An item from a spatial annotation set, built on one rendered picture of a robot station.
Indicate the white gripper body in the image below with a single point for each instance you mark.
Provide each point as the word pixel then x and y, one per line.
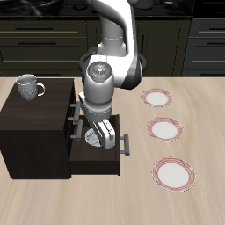
pixel 106 133

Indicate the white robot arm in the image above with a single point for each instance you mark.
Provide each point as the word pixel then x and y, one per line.
pixel 117 38

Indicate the white plate with red rim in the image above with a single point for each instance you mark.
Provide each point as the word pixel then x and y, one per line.
pixel 174 175
pixel 157 97
pixel 165 129

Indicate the dark kitchen cupboards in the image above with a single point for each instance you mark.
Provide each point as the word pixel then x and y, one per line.
pixel 44 47

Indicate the black marble countertop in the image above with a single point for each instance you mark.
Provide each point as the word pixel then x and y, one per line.
pixel 35 8

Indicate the grey patterned mug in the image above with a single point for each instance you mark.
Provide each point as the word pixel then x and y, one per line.
pixel 27 87

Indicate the dark wooden cabinet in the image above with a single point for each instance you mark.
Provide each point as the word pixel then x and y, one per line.
pixel 35 132

